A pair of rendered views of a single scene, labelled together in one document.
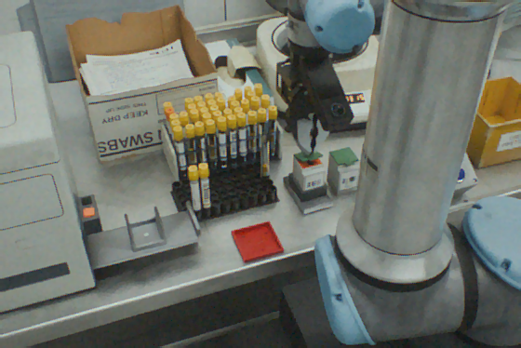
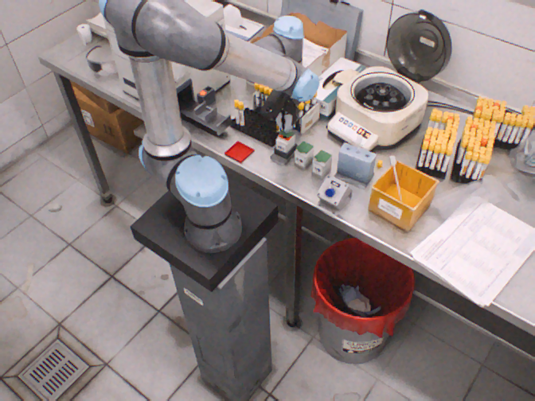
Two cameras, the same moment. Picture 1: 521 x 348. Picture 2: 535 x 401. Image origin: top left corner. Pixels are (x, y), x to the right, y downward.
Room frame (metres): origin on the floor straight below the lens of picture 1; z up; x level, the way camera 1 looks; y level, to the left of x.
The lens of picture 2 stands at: (0.12, -1.10, 2.08)
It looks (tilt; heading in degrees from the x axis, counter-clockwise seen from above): 49 degrees down; 60
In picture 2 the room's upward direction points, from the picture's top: 3 degrees counter-clockwise
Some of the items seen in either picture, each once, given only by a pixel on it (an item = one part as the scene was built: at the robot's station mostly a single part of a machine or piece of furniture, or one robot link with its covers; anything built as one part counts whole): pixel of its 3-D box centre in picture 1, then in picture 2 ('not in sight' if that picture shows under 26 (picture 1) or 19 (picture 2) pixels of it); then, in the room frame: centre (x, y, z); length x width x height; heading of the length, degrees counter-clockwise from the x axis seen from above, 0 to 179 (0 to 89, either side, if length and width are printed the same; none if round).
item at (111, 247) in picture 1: (131, 236); (201, 111); (0.66, 0.20, 0.92); 0.21 x 0.07 x 0.05; 110
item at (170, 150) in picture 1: (221, 141); (285, 107); (0.91, 0.08, 0.91); 0.20 x 0.10 x 0.07; 110
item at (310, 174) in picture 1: (308, 175); (285, 143); (0.81, -0.08, 0.92); 0.05 x 0.04 x 0.06; 22
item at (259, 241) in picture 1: (257, 241); (239, 151); (0.69, 0.01, 0.88); 0.07 x 0.07 x 0.01; 20
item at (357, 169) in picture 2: not in sight; (356, 164); (0.93, -0.27, 0.92); 0.10 x 0.07 x 0.10; 117
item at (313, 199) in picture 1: (307, 186); (285, 149); (0.81, -0.08, 0.89); 0.09 x 0.05 x 0.04; 22
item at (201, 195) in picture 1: (223, 172); (258, 115); (0.80, 0.07, 0.93); 0.17 x 0.09 x 0.11; 111
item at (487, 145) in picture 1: (495, 121); (402, 196); (0.96, -0.44, 0.92); 0.13 x 0.13 x 0.10; 18
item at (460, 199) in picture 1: (440, 168); (337, 188); (0.83, -0.31, 0.92); 0.13 x 0.07 x 0.08; 20
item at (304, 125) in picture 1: (297, 129); (284, 115); (0.82, -0.06, 1.01); 0.06 x 0.03 x 0.09; 22
